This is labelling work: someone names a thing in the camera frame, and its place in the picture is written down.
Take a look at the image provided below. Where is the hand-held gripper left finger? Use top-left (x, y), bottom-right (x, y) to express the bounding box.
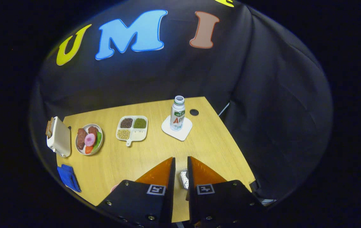
top-left (96, 157), bottom-right (176, 228)

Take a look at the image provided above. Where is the pink round ham slice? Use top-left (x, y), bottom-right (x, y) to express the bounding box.
top-left (84, 133), bottom-right (96, 147)

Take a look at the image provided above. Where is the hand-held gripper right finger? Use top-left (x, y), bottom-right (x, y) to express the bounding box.
top-left (187, 156), bottom-right (265, 227)

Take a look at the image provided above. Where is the white square coaster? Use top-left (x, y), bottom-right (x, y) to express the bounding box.
top-left (161, 115), bottom-right (193, 142)

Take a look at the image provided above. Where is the white cable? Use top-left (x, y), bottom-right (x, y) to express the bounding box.
top-left (218, 102), bottom-right (230, 117)

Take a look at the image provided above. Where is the white divided grain dish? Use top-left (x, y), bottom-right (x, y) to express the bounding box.
top-left (116, 115), bottom-right (148, 147)

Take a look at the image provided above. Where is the white round food plate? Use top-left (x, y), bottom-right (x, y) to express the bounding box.
top-left (75, 123), bottom-right (104, 156)

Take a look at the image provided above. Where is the white drink bottle green label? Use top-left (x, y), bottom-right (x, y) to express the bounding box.
top-left (170, 95), bottom-right (186, 131)

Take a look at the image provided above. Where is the metal wire cutlery rack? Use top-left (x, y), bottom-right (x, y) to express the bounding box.
top-left (179, 169), bottom-right (190, 190)

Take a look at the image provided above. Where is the white toaster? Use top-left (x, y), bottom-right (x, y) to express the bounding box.
top-left (45, 116), bottom-right (72, 158)

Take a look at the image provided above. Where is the blue folded towel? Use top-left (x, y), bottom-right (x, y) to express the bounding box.
top-left (57, 164), bottom-right (82, 193)

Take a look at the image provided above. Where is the green vegetable leaf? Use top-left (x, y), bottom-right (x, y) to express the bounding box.
top-left (93, 131), bottom-right (102, 151)

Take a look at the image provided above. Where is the large brown meat piece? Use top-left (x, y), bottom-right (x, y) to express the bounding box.
top-left (77, 128), bottom-right (87, 150)

